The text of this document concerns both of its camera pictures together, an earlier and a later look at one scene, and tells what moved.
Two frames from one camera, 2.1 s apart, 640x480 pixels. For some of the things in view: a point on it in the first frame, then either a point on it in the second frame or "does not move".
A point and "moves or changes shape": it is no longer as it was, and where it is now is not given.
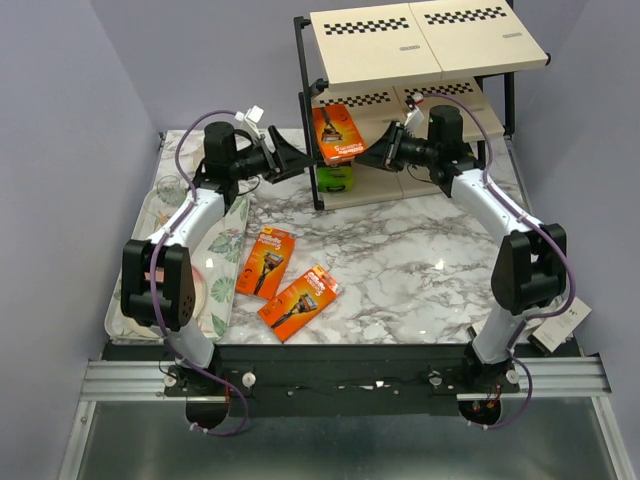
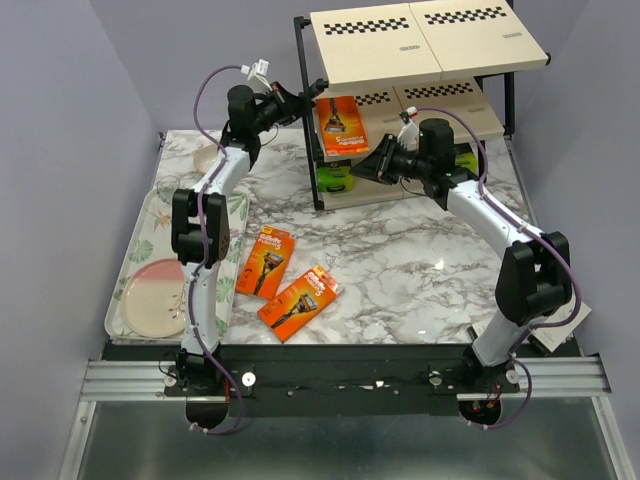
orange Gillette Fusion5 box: x=266 y=264 does not move
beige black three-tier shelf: x=363 y=70 does not move
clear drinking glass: x=171 y=190 does not move
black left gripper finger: x=287 y=156 → x=291 y=103
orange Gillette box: x=338 y=135 moves or changes shape
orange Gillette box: x=305 y=298 does not move
